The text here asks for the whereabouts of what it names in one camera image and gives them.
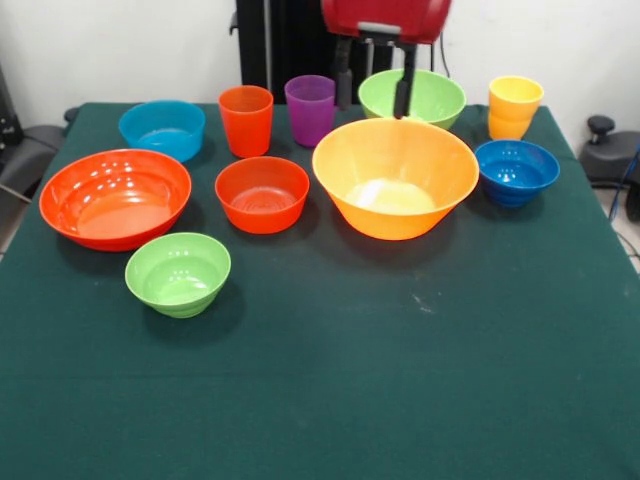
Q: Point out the large orange plastic bowl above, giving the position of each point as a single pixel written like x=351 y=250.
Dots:
x=395 y=170

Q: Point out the dark green table cloth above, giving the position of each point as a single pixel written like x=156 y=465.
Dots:
x=350 y=380

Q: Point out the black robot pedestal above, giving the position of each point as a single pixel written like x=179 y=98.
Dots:
x=290 y=40

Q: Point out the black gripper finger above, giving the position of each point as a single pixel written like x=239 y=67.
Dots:
x=345 y=85
x=404 y=97

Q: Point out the small red plastic bowl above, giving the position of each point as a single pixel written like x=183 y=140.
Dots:
x=262 y=200

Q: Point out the black equipment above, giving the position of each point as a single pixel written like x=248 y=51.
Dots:
x=7 y=115

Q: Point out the red plastic cup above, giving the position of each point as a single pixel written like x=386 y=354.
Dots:
x=246 y=127

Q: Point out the purple plastic cup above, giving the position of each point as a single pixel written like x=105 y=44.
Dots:
x=310 y=120

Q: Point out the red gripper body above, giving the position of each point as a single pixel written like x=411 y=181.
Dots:
x=390 y=12

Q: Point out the black chair base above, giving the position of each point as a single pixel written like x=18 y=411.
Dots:
x=607 y=155

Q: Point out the large green plastic bowl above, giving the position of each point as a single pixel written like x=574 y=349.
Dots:
x=435 y=97

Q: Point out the light blue plastic bowl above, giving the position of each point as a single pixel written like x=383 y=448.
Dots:
x=150 y=122

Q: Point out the yellow plastic cup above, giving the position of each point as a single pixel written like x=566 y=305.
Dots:
x=507 y=129
x=515 y=97

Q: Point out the large red plastic bowl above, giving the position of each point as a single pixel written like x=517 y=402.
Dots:
x=115 y=205

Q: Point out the small green plastic bowl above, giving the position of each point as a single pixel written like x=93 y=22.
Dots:
x=177 y=277

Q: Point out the dark blue plastic bowl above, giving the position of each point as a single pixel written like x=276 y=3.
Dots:
x=517 y=172

